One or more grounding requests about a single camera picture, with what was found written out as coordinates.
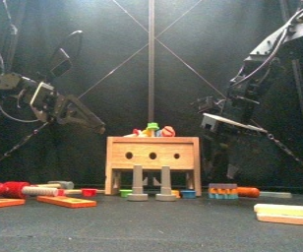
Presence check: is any green toy screw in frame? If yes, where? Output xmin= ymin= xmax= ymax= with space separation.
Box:
xmin=145 ymin=121 xmax=161 ymax=133

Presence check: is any striped multicolour toy block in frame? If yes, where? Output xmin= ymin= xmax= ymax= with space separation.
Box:
xmin=207 ymin=182 xmax=240 ymax=201

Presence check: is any blue toy nut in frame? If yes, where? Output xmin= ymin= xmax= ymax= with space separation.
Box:
xmin=180 ymin=189 xmax=197 ymax=200

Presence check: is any wooden toy workbench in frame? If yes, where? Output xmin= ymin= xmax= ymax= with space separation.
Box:
xmin=105 ymin=136 xmax=202 ymax=197

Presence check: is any grey toy peg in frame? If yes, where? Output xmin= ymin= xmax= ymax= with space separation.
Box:
xmin=154 ymin=164 xmax=178 ymax=202
xmin=126 ymin=164 xmax=150 ymax=202

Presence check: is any grey-green toy plank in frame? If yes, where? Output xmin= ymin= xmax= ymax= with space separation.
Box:
xmin=259 ymin=191 xmax=293 ymax=199

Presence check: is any grey toy hammer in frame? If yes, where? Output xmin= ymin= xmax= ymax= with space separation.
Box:
xmin=35 ymin=180 xmax=75 ymax=191

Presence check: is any pale yellow toy plank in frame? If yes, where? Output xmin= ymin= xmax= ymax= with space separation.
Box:
xmin=253 ymin=203 xmax=303 ymax=220

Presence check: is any red toy nut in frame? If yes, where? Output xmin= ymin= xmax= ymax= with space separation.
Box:
xmin=79 ymin=187 xmax=100 ymax=198

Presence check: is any green toy nut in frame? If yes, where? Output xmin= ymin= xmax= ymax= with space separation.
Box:
xmin=118 ymin=188 xmax=134 ymax=199

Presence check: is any natural wood toy plank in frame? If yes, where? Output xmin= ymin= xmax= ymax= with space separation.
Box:
xmin=256 ymin=212 xmax=303 ymax=228

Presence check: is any orange toy plank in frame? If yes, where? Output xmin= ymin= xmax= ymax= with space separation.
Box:
xmin=37 ymin=195 xmax=100 ymax=210
xmin=0 ymin=197 xmax=27 ymax=211

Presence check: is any red toy mallet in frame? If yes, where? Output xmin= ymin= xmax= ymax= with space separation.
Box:
xmin=0 ymin=180 xmax=61 ymax=200

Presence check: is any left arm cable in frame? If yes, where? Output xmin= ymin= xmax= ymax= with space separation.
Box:
xmin=0 ymin=96 xmax=42 ymax=124

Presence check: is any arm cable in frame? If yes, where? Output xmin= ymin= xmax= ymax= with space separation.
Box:
xmin=229 ymin=23 xmax=293 ymax=89
xmin=0 ymin=96 xmax=42 ymax=124

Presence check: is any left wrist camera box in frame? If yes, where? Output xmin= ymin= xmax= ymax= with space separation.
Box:
xmin=47 ymin=47 xmax=74 ymax=80

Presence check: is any orange toy screwdriver handle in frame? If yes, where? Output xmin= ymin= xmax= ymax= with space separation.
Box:
xmin=237 ymin=186 xmax=263 ymax=199

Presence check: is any diagonal frame strut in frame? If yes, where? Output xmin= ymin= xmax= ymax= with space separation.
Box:
xmin=264 ymin=131 xmax=303 ymax=190
xmin=0 ymin=120 xmax=51 ymax=185

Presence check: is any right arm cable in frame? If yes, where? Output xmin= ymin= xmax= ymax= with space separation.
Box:
xmin=229 ymin=23 xmax=293 ymax=89

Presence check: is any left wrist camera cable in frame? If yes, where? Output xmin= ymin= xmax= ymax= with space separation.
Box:
xmin=59 ymin=30 xmax=86 ymax=63

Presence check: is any grey vertical frame pole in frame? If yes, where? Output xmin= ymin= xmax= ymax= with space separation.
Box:
xmin=148 ymin=0 xmax=156 ymax=123

